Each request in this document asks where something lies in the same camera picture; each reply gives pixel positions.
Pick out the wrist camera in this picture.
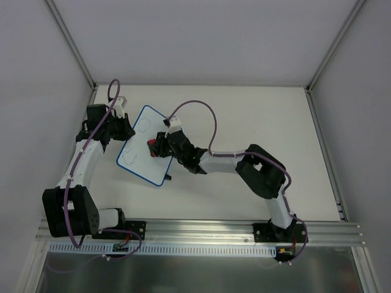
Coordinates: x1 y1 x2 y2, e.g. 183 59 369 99
110 96 127 118
164 116 182 136

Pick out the white slotted cable duct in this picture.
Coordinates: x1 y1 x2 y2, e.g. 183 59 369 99
49 241 277 258

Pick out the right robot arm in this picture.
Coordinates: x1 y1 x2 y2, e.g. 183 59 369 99
147 130 297 242

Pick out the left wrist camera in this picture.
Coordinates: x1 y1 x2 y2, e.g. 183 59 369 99
110 96 127 118

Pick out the blue framed whiteboard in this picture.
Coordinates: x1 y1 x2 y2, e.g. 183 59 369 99
117 105 172 187

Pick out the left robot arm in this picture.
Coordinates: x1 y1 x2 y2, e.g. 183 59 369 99
42 103 135 239

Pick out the aluminium mounting rail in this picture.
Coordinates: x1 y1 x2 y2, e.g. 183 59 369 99
35 215 366 245

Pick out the left aluminium corner post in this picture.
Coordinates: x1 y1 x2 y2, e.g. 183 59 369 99
43 0 96 91

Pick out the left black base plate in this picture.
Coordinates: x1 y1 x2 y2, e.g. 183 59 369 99
92 220 147 241

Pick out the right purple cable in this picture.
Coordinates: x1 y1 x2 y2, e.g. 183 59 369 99
167 99 309 264

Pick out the right aluminium corner post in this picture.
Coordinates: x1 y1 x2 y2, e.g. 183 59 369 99
306 0 367 92

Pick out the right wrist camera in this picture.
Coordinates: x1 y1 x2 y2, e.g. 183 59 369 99
164 116 182 136

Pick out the aluminium corner post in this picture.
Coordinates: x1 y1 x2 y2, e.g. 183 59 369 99
306 0 367 92
43 0 96 91

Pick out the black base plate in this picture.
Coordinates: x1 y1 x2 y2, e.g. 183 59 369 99
92 220 147 241
252 220 307 243

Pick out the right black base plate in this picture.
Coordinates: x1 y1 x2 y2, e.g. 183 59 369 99
252 220 307 243

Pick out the red whiteboard eraser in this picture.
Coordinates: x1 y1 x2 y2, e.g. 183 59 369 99
147 139 159 151

